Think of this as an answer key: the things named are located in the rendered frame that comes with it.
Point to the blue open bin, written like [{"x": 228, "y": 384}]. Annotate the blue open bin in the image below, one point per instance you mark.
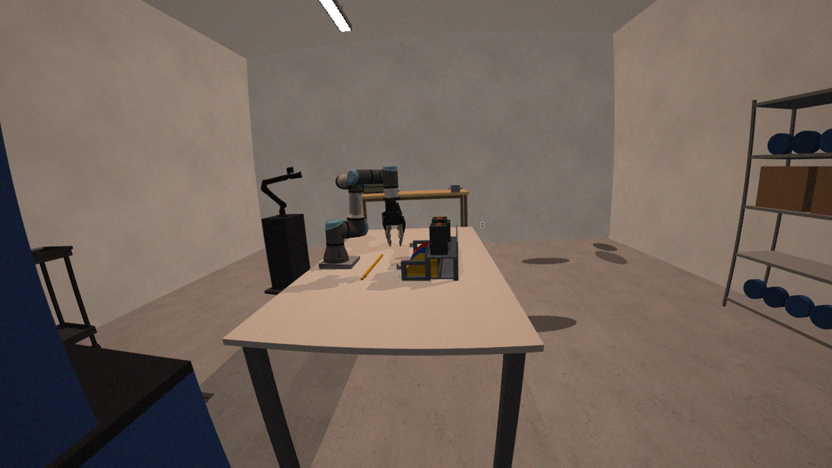
[{"x": 420, "y": 251}]

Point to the yellow bin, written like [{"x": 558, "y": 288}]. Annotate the yellow bin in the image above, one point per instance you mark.
[{"x": 419, "y": 270}]

